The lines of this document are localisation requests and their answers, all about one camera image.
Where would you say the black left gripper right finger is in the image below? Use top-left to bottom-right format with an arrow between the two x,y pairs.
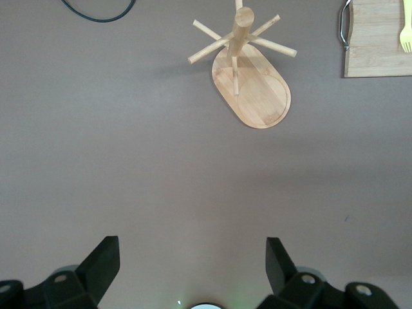
257,237 -> 400,309

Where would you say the wooden mug rack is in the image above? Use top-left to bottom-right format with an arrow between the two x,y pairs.
187,0 -> 298,130

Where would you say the bamboo cutting board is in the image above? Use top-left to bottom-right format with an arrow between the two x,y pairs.
337,0 -> 412,79

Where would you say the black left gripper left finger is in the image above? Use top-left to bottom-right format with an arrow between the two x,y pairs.
0,236 -> 121,309

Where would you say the yellow plastic fork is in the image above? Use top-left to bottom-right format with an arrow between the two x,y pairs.
398,0 -> 412,53

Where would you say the black loose cable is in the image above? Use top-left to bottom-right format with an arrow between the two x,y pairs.
61,0 -> 136,24

